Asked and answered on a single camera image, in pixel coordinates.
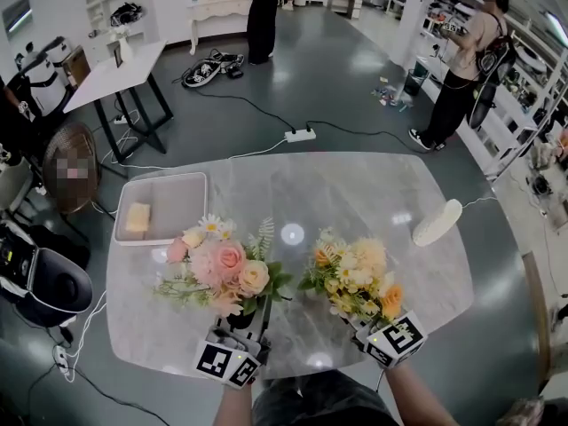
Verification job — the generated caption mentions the white vanity table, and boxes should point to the white vanity table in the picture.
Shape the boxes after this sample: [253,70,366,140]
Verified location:
[186,0,256,56]

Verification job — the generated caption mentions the black waste bin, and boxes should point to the black waste bin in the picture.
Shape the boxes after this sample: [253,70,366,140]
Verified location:
[402,67,430,97]

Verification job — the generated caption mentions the yellow sponge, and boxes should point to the yellow sponge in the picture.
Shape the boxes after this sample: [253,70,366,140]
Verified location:
[124,201,152,233]

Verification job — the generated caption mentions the white shelving rack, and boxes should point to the white shelving rack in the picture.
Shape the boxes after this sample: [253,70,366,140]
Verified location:
[421,0,568,181]

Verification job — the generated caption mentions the black floor cable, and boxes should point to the black floor cable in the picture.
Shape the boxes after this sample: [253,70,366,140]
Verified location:
[26,361,172,426]
[172,73,297,133]
[305,120,431,154]

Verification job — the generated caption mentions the pile of small coloured items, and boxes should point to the pile of small coloured items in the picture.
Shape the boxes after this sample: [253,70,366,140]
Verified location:
[370,75,416,113]

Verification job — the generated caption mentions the person's right forearm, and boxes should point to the person's right forearm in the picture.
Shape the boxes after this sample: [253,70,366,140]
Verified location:
[383,361,458,426]

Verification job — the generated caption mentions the yellow orange flower bouquet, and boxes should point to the yellow orange flower bouquet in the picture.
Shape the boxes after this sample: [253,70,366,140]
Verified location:
[296,226,405,326]

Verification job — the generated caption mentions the pink flower bouquet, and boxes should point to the pink flower bouquet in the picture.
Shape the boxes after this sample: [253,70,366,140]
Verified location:
[153,213,294,319]

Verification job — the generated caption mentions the black bag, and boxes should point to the black bag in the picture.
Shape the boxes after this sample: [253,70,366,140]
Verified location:
[109,1,144,28]

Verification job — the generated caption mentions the brown wooden board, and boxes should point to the brown wooden board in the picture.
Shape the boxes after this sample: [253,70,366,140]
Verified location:
[61,44,92,88]

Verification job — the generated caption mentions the white rectangular tray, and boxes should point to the white rectangular tray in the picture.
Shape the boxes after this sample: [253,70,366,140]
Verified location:
[113,171,209,247]

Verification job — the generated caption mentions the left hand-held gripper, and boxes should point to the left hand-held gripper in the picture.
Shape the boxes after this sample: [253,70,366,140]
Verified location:
[193,295,272,390]

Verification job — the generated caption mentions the white ribbed vase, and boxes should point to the white ribbed vase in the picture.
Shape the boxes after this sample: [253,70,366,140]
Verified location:
[411,198,463,248]

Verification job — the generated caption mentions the person's left forearm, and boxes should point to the person's left forearm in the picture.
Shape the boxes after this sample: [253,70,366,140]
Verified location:
[212,382,256,426]

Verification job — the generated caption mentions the person's grey trousers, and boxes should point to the person's grey trousers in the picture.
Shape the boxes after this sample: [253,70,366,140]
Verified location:
[252,369,400,426]

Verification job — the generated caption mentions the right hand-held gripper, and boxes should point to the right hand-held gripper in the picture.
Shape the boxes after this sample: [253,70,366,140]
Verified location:
[349,310,429,368]

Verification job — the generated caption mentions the white table with black legs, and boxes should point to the white table with black legs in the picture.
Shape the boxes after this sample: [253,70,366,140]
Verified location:
[62,40,175,164]

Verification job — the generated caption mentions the floral patterned stool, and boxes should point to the floral patterned stool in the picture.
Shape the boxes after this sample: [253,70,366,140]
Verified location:
[496,397,547,426]

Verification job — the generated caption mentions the beige padded chair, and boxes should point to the beige padded chair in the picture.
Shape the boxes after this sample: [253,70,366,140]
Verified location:
[0,157,36,221]

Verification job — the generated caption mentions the brown wicker chair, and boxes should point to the brown wicker chair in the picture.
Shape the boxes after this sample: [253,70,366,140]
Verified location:
[42,121,130,243]

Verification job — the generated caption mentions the black white backpack rig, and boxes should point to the black white backpack rig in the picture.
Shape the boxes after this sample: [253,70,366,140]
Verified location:
[181,51,245,89]

